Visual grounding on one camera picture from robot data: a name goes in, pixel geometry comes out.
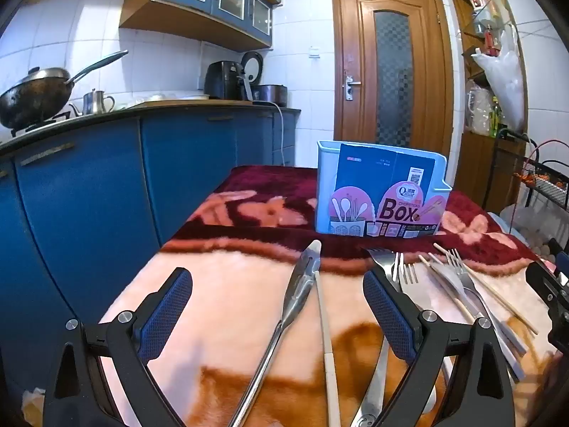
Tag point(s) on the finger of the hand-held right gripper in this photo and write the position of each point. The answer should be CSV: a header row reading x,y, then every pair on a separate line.
x,y
562,278
540,282

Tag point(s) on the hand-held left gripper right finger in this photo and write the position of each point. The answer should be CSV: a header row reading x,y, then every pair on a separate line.
x,y
391,316

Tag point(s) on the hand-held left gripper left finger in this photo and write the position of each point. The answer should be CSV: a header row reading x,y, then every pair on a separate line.
x,y
166,316

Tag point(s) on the beige wooden chopstick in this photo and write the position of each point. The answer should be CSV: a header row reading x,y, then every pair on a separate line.
x,y
446,289
326,347
489,289

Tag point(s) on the light blue utensil holder box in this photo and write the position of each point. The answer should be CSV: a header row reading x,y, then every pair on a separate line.
x,y
382,178

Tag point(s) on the pile of eggs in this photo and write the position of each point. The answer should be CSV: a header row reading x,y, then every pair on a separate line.
x,y
540,242

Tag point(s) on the red and pink floral blanket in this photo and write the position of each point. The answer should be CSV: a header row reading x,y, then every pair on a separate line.
x,y
231,302

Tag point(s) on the clear plastic bag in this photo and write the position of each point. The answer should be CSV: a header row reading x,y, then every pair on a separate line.
x,y
515,218

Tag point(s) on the wooden shelf unit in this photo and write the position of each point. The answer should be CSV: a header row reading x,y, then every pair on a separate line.
x,y
478,160

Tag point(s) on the blue kitchen base cabinet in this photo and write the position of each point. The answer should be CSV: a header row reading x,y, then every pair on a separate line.
x,y
89,195

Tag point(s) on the beige bag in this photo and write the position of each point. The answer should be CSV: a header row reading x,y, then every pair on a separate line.
x,y
33,404

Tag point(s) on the green bottle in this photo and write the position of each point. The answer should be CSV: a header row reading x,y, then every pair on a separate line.
x,y
494,120

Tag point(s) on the clear plastic jug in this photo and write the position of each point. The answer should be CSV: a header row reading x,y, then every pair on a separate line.
x,y
475,109

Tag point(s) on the white plastic bag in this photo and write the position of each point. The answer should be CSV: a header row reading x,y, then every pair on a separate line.
x,y
504,84

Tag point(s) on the stainless steel kettle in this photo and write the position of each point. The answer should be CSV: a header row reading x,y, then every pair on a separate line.
x,y
95,102

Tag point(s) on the gas stove burner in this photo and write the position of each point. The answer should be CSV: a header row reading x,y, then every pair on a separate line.
x,y
44,122

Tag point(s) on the black air fryer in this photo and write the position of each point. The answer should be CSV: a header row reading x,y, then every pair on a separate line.
x,y
224,80

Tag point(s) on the black rice cooker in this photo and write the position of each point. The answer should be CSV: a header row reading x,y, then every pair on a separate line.
x,y
269,93

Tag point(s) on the red bottle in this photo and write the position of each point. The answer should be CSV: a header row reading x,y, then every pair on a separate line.
x,y
490,42

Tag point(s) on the dark metal wok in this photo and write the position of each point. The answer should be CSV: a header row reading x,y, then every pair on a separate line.
x,y
35,102

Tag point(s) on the metal wok lid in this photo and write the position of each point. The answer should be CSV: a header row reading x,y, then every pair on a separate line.
x,y
40,75

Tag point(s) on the wooden door with glass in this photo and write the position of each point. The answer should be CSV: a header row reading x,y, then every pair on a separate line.
x,y
351,44

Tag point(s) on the white and red cup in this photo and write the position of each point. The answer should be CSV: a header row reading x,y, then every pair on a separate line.
x,y
478,3

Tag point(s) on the white wall switch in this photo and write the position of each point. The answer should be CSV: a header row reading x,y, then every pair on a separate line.
x,y
315,52

